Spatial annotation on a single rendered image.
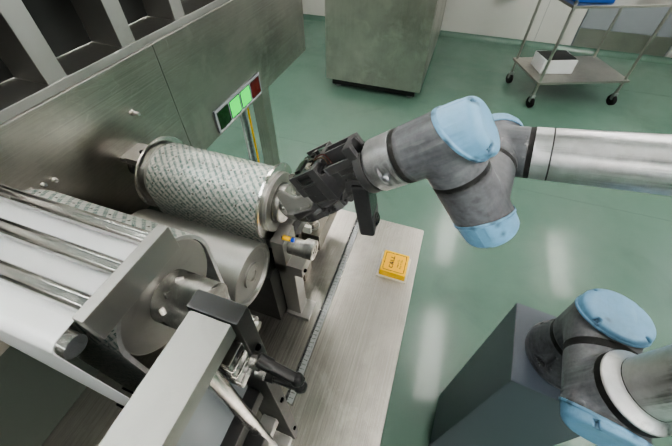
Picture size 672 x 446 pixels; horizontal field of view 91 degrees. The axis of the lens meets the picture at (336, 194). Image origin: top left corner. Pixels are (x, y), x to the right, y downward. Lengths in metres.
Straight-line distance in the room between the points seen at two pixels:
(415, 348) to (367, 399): 1.05
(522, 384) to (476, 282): 1.24
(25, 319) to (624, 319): 0.84
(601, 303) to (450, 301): 1.27
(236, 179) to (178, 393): 0.39
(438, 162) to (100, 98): 0.59
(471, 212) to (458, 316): 1.57
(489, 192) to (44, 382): 0.84
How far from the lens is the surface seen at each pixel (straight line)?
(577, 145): 0.54
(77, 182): 0.75
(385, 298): 0.91
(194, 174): 0.65
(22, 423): 0.92
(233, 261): 0.59
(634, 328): 0.81
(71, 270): 0.40
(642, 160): 0.54
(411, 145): 0.40
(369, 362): 0.85
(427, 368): 1.83
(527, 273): 2.28
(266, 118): 1.60
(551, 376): 0.93
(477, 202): 0.43
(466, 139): 0.38
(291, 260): 0.69
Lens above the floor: 1.71
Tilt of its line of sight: 46 degrees down
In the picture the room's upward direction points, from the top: straight up
